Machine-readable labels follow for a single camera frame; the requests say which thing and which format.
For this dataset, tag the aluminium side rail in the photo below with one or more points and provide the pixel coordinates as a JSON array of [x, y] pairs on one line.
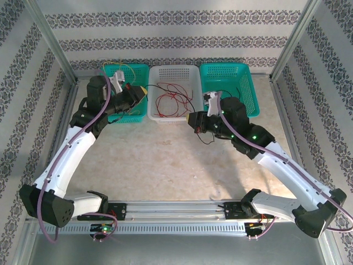
[[279, 96], [71, 94]]

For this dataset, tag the aluminium frame post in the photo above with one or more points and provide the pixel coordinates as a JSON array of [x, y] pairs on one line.
[[51, 38], [298, 38]]

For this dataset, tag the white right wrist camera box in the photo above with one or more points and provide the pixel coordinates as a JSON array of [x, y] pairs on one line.
[[212, 103]]

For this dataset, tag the small circuit board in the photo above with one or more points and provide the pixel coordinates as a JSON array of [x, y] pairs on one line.
[[103, 228], [253, 225]]

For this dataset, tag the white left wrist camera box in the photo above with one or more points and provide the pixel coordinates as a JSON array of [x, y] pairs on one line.
[[118, 77]]

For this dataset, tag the grey metal shelf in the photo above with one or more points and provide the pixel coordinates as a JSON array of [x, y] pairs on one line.
[[176, 251]]

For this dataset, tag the teal plastic basket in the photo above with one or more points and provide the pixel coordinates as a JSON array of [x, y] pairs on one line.
[[229, 77], [140, 71]]

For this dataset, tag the aluminium back rail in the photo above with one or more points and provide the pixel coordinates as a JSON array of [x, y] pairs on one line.
[[82, 79]]

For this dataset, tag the white plastic basket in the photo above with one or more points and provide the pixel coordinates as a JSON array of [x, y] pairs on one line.
[[176, 74]]

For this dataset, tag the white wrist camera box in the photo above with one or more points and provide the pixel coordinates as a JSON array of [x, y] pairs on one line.
[[118, 77], [212, 103]]

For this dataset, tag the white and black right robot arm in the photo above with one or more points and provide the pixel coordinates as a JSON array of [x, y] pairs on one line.
[[292, 178]]

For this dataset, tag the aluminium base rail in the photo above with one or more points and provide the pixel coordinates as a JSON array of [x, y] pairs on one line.
[[176, 208]]

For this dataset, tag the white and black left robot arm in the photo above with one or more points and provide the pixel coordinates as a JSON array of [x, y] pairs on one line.
[[69, 157]]

